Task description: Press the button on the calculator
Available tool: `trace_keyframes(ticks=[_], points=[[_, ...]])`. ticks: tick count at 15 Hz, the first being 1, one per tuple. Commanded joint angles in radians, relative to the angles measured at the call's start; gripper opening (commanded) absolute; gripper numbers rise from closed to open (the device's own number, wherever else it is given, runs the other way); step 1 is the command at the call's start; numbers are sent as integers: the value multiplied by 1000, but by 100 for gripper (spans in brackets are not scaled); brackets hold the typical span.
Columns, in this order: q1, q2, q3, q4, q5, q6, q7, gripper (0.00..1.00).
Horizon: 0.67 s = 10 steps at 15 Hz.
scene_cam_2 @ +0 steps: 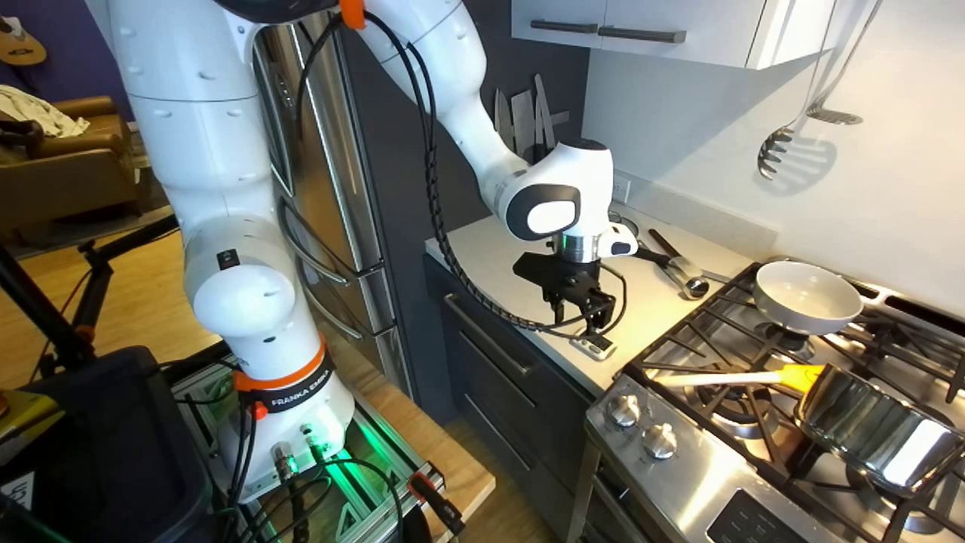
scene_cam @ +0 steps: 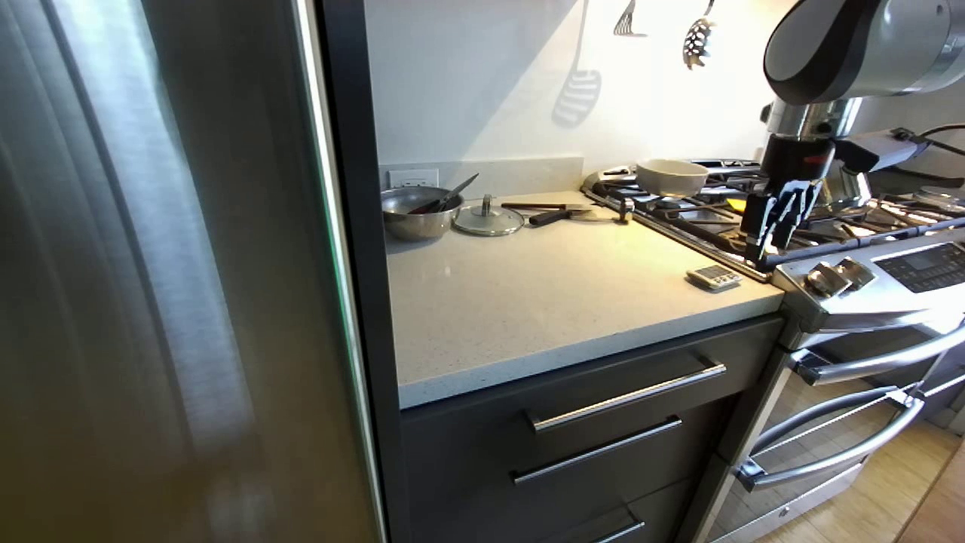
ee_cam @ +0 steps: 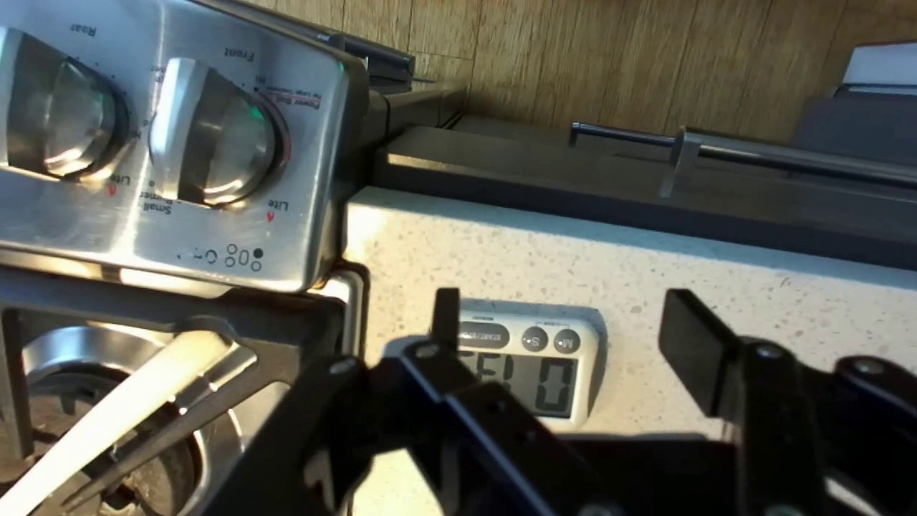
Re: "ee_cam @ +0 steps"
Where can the black cast iron grate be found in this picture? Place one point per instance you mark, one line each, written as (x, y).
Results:
(287, 329)

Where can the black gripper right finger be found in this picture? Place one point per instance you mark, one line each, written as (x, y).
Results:
(791, 430)

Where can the white digital timer calculator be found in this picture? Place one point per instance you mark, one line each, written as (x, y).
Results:
(553, 382)

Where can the silver stove knob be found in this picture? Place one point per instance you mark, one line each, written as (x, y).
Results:
(219, 132)
(62, 103)

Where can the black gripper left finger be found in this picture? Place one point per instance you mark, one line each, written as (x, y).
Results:
(420, 438)

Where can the stainless steel gas stove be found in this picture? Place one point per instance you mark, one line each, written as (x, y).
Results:
(239, 238)

